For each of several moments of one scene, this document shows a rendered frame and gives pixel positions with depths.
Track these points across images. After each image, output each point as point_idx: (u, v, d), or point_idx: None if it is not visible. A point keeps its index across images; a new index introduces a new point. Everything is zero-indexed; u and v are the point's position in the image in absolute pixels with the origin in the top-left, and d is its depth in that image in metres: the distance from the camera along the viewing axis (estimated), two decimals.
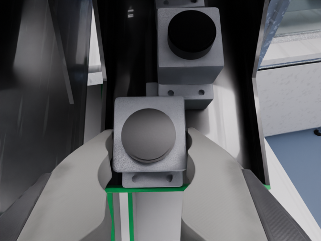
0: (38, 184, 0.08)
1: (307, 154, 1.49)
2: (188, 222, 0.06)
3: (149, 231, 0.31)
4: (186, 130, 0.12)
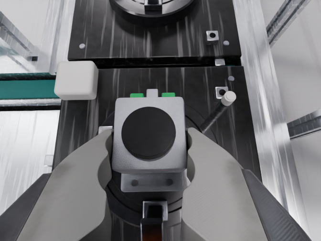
0: (38, 184, 0.08)
1: None
2: (188, 222, 0.06)
3: None
4: (186, 130, 0.12)
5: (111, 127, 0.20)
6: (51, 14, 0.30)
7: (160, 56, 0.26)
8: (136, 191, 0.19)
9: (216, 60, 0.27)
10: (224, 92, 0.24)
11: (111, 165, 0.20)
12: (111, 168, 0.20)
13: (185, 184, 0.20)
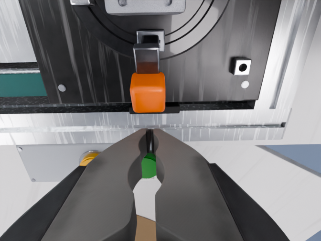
0: (73, 175, 0.08)
1: None
2: (163, 224, 0.06)
3: None
4: (151, 131, 0.12)
5: None
6: None
7: None
8: (128, 19, 0.16)
9: None
10: None
11: None
12: None
13: (187, 10, 0.16)
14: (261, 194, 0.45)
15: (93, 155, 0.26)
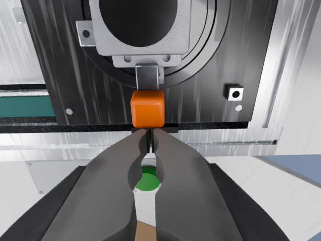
0: (73, 175, 0.08)
1: None
2: (163, 224, 0.06)
3: None
4: (151, 131, 0.12)
5: None
6: None
7: None
8: None
9: None
10: None
11: None
12: None
13: None
14: (257, 202, 0.47)
15: None
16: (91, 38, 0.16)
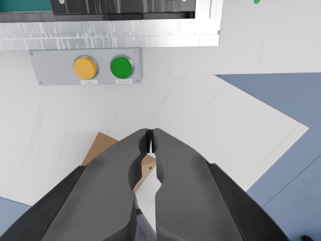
0: (73, 175, 0.08)
1: None
2: (163, 224, 0.06)
3: None
4: (151, 131, 0.12)
5: None
6: None
7: (129, 12, 0.32)
8: None
9: None
10: None
11: None
12: None
13: None
14: (224, 123, 0.55)
15: (83, 57, 0.36)
16: None
